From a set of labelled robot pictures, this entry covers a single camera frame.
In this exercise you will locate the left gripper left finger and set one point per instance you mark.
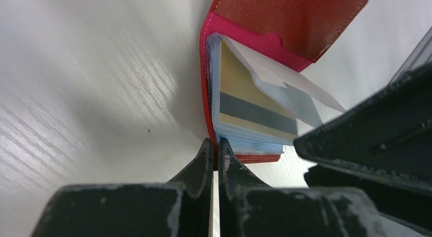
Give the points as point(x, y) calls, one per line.
point(178, 207)

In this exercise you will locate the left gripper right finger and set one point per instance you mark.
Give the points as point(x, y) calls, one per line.
point(250, 207)

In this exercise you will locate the red leather card holder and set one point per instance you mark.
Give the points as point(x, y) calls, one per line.
point(294, 33)

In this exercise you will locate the grey credit card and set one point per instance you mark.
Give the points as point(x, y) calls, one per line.
point(420, 55)

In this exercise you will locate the gold card in holder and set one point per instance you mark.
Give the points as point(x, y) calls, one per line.
point(243, 104)

